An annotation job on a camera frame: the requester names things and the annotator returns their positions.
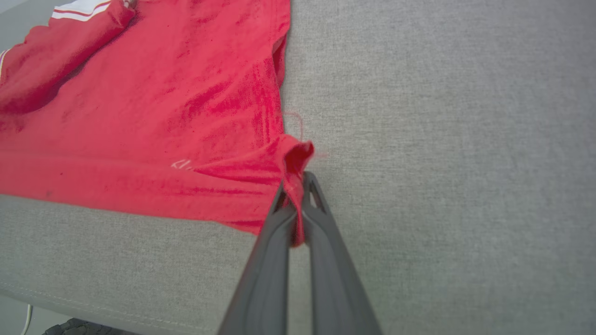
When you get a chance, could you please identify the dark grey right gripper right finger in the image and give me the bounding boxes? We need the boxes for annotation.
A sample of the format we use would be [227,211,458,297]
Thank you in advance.
[301,171,384,335]

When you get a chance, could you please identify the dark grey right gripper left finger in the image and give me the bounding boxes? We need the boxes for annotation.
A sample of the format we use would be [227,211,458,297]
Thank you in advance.
[218,181,298,335]

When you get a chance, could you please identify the red garment with white trim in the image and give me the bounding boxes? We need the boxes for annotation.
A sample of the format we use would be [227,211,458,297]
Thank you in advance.
[0,0,316,248]

